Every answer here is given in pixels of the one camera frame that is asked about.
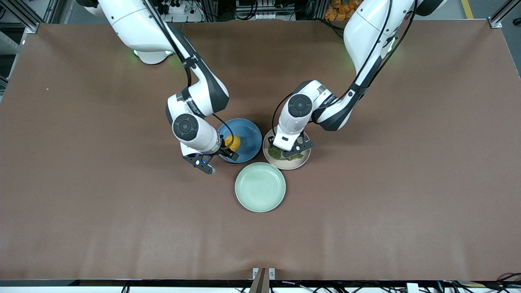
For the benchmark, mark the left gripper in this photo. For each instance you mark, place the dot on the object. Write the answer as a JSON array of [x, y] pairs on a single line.
[[270, 139]]

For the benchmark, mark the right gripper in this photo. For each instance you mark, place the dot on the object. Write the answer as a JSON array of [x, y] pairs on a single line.
[[226, 151]]

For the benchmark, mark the green lettuce leaf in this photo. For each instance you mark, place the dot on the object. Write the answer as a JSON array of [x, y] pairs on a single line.
[[276, 154]]

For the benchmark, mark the yellow lemon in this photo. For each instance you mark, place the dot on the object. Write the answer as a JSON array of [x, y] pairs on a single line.
[[234, 141]]

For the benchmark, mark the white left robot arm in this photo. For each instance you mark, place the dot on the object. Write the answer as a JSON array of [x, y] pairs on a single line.
[[366, 32]]

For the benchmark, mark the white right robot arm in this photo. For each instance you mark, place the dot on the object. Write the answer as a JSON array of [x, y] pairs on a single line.
[[134, 24]]

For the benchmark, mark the beige plate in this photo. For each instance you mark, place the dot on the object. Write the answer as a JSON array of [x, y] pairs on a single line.
[[295, 163]]

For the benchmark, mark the blue plate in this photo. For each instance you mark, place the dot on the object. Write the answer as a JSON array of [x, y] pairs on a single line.
[[248, 134]]

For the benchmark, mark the pale green plate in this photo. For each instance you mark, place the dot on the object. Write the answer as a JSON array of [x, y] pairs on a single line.
[[260, 187]]

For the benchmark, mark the white electronics box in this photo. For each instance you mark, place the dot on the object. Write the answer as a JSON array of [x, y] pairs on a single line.
[[264, 10]]

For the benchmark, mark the orange snack bag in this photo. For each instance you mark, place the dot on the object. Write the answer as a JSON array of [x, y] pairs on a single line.
[[336, 12]]

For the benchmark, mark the white power strip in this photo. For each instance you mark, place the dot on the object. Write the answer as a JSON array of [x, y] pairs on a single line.
[[181, 10]]

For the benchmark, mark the metal table edge bracket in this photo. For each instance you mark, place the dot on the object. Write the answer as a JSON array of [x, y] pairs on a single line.
[[272, 273]]

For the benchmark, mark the brown camera mount strut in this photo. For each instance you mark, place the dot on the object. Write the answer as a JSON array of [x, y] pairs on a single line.
[[260, 283]]

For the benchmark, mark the aluminium frame profile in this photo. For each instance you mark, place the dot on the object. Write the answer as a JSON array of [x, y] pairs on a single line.
[[24, 16], [502, 14]]

